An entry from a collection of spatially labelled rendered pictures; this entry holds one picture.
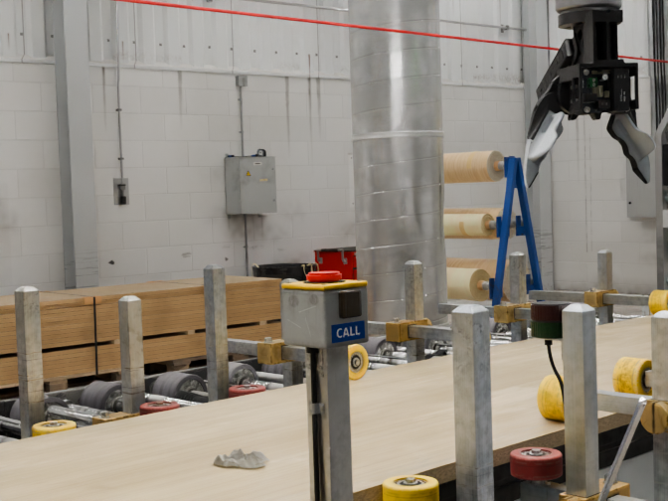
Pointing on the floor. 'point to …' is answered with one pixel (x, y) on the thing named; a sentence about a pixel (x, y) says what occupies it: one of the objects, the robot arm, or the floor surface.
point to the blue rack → (516, 231)
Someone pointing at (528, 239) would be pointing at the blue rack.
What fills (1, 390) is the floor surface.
